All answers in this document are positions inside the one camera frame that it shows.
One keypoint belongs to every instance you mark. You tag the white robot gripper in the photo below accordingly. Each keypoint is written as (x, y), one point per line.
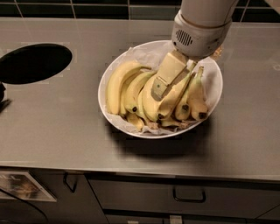
(200, 39)

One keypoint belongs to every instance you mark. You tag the long-stemmed yellow banana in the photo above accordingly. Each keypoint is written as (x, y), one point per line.
(170, 101)

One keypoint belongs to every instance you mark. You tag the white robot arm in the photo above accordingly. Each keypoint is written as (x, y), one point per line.
(207, 13)

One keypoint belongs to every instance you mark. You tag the white oval bowl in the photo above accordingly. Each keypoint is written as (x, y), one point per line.
(116, 62)

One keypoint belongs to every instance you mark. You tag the rightmost yellow banana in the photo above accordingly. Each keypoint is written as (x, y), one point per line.
(195, 99)

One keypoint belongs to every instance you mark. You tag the short yellow banana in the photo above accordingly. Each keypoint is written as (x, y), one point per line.
(182, 110)

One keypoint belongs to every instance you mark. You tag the large middle yellow banana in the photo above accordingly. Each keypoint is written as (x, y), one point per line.
(150, 105)

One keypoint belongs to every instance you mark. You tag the leftmost yellow banana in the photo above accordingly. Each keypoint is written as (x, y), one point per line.
(115, 83)

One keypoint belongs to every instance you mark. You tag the bottom right hidden banana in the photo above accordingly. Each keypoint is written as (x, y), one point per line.
(170, 122)

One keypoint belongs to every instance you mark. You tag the hidden banana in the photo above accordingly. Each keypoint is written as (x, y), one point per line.
(136, 121)
(170, 122)

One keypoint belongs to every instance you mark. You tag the bottom left hidden banana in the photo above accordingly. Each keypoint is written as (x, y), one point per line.
(136, 121)

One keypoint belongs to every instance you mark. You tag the white paper liner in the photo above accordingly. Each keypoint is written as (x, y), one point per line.
(145, 54)

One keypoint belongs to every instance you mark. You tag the round black counter hole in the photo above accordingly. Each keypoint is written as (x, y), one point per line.
(34, 63)

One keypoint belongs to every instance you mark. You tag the grey drawer front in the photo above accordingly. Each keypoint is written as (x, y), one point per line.
(157, 198)

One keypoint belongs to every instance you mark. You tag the grey drawer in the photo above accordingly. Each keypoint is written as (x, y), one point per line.
(179, 219)
(157, 198)

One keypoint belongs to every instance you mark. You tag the lower grey drawer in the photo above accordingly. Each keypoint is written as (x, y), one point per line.
(179, 219)

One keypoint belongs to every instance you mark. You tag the grey cabinet door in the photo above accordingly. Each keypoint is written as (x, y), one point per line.
(80, 207)

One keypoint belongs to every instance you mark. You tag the dark object at left edge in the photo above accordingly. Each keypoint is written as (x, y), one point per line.
(3, 103)

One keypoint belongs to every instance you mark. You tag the printed label on cabinet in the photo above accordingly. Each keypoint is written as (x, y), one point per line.
(24, 186)

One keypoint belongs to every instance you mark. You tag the black drawer handle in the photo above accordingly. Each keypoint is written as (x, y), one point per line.
(188, 195)

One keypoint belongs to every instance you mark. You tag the black cabinet door handle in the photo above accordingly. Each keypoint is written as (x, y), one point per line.
(70, 181)

